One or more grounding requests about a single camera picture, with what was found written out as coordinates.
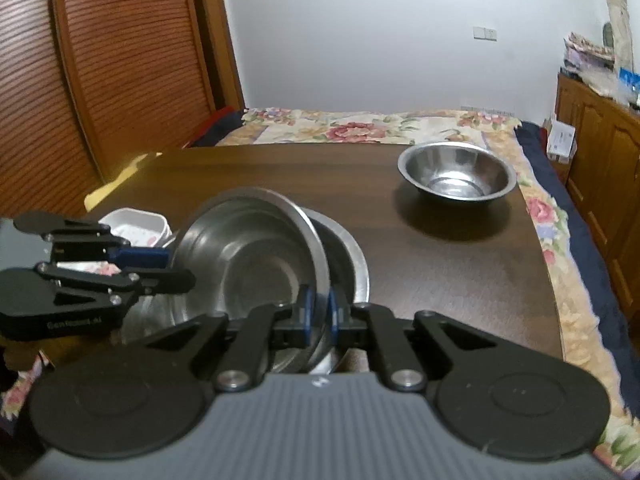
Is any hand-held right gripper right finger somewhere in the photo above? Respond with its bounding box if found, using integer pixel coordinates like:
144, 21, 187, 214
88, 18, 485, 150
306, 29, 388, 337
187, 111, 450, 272
327, 287, 501, 393

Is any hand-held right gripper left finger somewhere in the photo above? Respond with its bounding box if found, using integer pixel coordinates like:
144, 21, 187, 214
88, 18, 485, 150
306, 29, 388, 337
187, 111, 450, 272
142, 285, 317, 394

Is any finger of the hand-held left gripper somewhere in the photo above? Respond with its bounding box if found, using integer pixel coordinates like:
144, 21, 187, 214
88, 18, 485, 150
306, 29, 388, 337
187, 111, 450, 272
36, 260, 197, 307
12, 211, 173, 273

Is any small floral rectangular plate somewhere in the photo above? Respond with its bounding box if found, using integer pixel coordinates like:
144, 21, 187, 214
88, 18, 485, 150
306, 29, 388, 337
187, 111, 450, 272
98, 208, 169, 249

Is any stainless steel bowl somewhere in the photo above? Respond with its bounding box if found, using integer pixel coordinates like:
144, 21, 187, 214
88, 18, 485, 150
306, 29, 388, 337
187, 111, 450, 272
295, 207, 371, 373
120, 186, 332, 373
397, 141, 518, 202

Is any floral blanket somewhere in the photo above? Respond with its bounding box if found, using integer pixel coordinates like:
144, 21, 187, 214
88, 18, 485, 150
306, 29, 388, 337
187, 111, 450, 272
0, 106, 640, 480

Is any louvered wooden wardrobe door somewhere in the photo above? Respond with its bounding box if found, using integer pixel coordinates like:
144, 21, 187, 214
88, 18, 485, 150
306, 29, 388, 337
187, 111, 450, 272
0, 0, 247, 223

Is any dark navy bedsheet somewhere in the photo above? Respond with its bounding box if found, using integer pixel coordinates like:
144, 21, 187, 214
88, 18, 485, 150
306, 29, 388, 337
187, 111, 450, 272
514, 120, 640, 366

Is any white cardboard box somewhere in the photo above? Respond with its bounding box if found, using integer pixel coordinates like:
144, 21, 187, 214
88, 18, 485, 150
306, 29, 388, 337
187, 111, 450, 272
545, 119, 578, 164

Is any wooden cabinet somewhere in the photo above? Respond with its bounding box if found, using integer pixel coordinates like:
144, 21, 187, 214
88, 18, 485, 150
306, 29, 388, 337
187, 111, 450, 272
554, 72, 640, 313

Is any stack of folded cloths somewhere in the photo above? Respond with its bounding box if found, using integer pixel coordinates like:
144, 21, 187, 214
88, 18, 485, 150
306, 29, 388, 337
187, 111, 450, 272
563, 32, 617, 79

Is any blue box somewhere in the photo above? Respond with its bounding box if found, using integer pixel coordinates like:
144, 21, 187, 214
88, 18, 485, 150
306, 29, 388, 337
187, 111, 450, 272
617, 67, 640, 107

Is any cream curtain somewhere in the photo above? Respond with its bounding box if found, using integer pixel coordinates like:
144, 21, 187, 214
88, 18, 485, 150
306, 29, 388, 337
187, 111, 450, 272
597, 0, 634, 72

